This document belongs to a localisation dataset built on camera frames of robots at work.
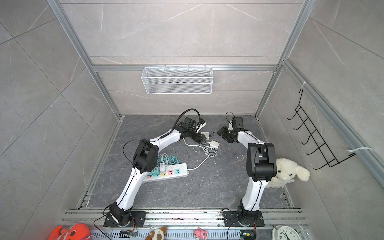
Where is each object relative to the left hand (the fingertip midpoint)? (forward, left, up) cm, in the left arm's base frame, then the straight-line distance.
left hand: (202, 131), depth 103 cm
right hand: (-3, -12, +2) cm, 12 cm away
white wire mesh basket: (+26, +16, +24) cm, 39 cm away
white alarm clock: (-59, -34, -1) cm, 69 cm away
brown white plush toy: (-57, +24, -3) cm, 62 cm away
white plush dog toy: (-36, -37, +15) cm, 54 cm away
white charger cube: (-27, +25, +1) cm, 37 cm away
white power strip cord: (-8, +4, -6) cm, 11 cm away
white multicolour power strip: (-27, +19, -4) cm, 33 cm away
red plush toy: (-55, +59, +2) cm, 81 cm away
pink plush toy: (-58, +5, -3) cm, 58 cm away
